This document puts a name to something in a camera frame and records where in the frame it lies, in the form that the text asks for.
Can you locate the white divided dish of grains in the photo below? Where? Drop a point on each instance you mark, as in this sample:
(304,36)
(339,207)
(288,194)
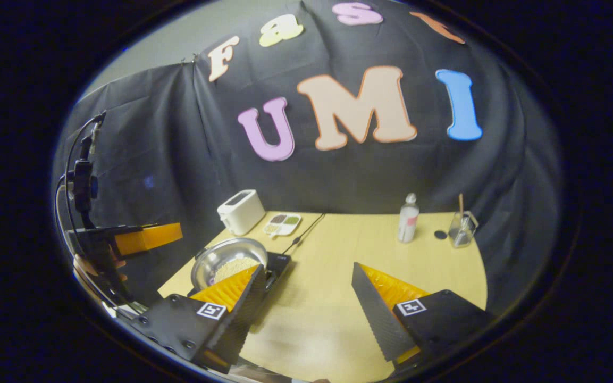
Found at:
(282,223)

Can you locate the white bottle with pink label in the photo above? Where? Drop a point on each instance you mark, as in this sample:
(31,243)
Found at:
(407,223)

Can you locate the white toaster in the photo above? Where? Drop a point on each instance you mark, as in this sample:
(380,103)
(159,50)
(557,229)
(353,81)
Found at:
(242,213)

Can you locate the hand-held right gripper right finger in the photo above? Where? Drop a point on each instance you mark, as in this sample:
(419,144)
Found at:
(375,319)

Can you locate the pile of yellow soybeans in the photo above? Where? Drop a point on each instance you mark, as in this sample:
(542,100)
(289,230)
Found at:
(232,268)

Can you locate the wooden stick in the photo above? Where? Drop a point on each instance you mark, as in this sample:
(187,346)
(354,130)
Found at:
(461,205)

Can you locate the small black disc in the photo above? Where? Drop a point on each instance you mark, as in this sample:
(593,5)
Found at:
(440,234)

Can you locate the clear glass utensil holder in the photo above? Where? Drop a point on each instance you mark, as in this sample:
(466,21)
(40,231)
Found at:
(461,234)

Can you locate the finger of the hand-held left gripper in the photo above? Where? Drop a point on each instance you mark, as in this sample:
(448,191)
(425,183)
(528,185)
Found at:
(147,239)

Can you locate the black induction cooktop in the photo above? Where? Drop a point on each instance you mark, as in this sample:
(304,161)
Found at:
(279,263)

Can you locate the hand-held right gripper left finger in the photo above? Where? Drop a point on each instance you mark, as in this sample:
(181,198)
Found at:
(242,319)

